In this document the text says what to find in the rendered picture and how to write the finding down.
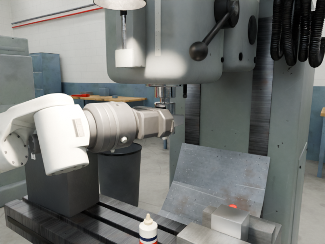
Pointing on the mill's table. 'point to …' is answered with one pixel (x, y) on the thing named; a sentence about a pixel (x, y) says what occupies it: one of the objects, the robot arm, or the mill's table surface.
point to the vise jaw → (204, 236)
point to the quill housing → (170, 44)
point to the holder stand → (63, 186)
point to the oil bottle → (148, 231)
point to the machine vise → (274, 236)
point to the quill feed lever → (232, 11)
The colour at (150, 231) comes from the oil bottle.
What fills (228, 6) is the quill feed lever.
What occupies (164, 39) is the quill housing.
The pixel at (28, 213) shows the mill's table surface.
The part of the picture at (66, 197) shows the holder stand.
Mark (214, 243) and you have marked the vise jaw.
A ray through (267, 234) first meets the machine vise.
